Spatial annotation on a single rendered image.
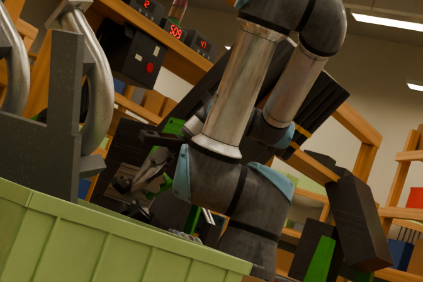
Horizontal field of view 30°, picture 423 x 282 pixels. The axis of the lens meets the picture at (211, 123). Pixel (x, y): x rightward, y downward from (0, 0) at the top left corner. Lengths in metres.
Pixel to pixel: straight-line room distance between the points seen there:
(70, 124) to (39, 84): 1.50
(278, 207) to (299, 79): 0.30
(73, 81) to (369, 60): 11.39
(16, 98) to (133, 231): 0.28
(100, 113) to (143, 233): 0.15
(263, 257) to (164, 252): 0.73
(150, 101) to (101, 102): 7.83
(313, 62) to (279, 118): 0.20
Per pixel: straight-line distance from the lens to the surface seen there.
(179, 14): 2.82
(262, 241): 1.67
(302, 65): 1.76
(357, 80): 12.19
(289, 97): 1.83
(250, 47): 1.64
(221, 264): 1.05
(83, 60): 0.93
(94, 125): 0.95
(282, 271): 11.24
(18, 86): 1.07
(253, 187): 1.67
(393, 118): 11.82
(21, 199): 0.80
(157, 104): 8.88
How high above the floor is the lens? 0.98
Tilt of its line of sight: 8 degrees up
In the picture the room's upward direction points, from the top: 20 degrees clockwise
